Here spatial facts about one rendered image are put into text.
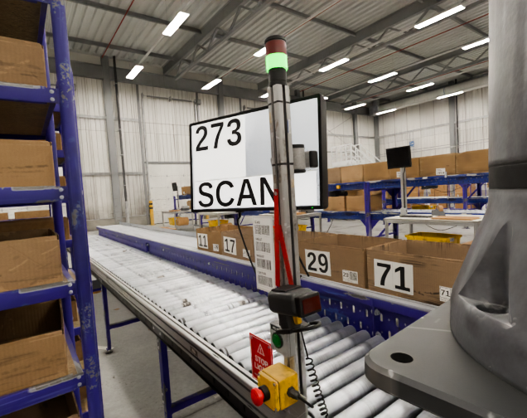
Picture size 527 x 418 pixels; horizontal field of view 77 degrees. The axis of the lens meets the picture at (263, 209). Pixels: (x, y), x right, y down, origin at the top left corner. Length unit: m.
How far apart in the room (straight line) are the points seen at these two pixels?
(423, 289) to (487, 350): 1.10
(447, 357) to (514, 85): 0.14
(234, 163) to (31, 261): 0.57
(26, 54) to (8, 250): 0.40
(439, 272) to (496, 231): 1.05
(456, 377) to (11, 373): 0.81
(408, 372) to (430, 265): 1.08
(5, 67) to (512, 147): 0.83
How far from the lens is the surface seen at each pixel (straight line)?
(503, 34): 0.23
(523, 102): 0.20
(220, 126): 1.08
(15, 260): 0.84
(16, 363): 0.88
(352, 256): 1.44
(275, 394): 0.85
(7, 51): 0.88
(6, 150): 0.84
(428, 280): 1.28
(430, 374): 0.19
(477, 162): 6.01
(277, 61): 0.83
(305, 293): 0.73
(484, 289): 0.22
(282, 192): 0.78
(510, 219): 0.20
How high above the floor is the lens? 1.31
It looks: 3 degrees down
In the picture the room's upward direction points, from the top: 4 degrees counter-clockwise
